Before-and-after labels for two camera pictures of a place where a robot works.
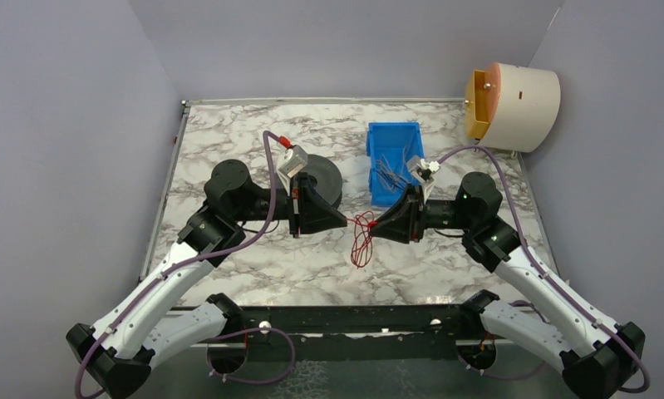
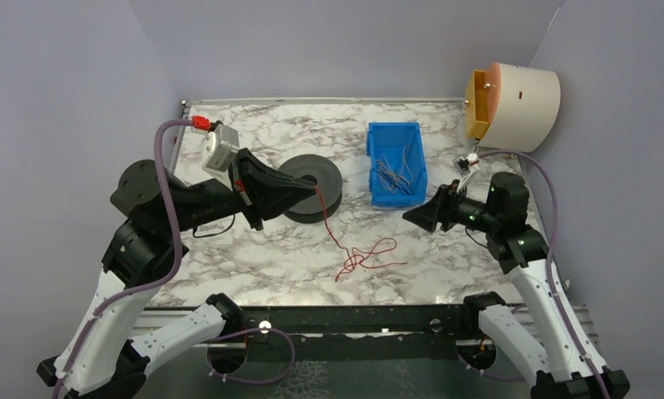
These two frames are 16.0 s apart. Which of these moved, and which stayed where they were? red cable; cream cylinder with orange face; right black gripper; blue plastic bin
Moved: right black gripper; red cable
Stayed: cream cylinder with orange face; blue plastic bin
